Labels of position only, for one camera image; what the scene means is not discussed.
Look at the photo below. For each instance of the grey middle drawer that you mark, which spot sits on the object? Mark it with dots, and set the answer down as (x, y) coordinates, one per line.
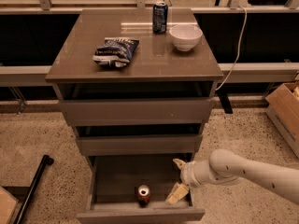
(140, 144)

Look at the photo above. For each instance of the red coke can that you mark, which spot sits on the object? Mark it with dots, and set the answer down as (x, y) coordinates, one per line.
(143, 195)

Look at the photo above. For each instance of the blue chip bag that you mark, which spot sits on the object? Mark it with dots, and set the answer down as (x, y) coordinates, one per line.
(116, 52)

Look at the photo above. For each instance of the white ceramic bowl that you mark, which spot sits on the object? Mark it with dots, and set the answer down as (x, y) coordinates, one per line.
(185, 37)

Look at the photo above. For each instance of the grey drawer cabinet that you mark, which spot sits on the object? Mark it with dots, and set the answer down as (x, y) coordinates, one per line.
(157, 71)

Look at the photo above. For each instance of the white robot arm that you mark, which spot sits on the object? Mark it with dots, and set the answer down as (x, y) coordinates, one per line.
(224, 167)

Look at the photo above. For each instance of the blue soda can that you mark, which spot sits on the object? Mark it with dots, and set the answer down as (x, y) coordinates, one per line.
(159, 17)

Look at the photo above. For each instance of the grey open bottom drawer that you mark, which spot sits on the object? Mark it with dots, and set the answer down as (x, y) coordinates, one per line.
(112, 196)

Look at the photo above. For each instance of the cardboard box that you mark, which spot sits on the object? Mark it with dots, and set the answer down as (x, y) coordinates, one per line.
(283, 110)

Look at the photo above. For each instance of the black metal bar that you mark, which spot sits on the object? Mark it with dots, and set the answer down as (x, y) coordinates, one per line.
(46, 160)

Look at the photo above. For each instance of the wooden board corner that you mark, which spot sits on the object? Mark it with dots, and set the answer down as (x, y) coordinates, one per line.
(8, 204)

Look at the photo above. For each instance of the grey top drawer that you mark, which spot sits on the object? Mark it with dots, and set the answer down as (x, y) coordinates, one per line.
(135, 112)

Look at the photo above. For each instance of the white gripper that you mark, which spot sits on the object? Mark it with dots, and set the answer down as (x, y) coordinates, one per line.
(188, 174)

